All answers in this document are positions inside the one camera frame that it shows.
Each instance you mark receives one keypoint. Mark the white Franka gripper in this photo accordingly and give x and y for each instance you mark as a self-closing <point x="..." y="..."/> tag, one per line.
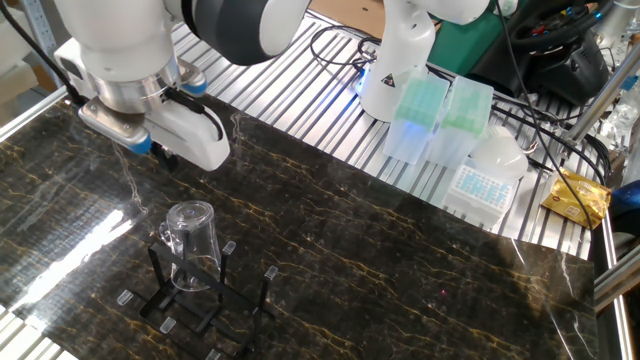
<point x="195" y="137"/>

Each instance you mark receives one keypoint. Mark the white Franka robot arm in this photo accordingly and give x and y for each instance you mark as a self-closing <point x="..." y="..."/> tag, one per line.
<point x="120" y="40"/>

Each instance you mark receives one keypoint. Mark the brown cardboard sheet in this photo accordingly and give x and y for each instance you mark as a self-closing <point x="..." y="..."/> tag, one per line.
<point x="350" y="12"/>

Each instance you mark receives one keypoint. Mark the green pipette tip box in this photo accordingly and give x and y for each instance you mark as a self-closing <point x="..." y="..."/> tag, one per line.
<point x="467" y="107"/>
<point x="420" y="105"/>

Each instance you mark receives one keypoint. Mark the white translucent plastic container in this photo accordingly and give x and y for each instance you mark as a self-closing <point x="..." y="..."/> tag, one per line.
<point x="477" y="192"/>

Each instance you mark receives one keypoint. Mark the white translucent plastic bowl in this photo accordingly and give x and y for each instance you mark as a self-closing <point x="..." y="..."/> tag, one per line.
<point x="500" y="152"/>

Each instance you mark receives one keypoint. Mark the black steering wheel controller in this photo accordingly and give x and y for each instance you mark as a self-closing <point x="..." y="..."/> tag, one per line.
<point x="565" y="65"/>

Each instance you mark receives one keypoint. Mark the gold foil snack packet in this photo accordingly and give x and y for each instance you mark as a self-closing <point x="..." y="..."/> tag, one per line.
<point x="575" y="197"/>

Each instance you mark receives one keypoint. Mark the dark blue object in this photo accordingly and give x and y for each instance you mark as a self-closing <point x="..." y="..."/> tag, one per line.
<point x="625" y="205"/>

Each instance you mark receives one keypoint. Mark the silver wrist camera blue caps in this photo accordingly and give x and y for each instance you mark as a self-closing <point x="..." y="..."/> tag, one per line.
<point x="115" y="125"/>

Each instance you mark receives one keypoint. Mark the grey perforated shelf post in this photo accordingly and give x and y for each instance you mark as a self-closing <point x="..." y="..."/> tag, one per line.
<point x="42" y="30"/>

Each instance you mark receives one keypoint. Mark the aluminium frame post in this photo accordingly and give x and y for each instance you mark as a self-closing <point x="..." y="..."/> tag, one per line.
<point x="600" y="95"/>

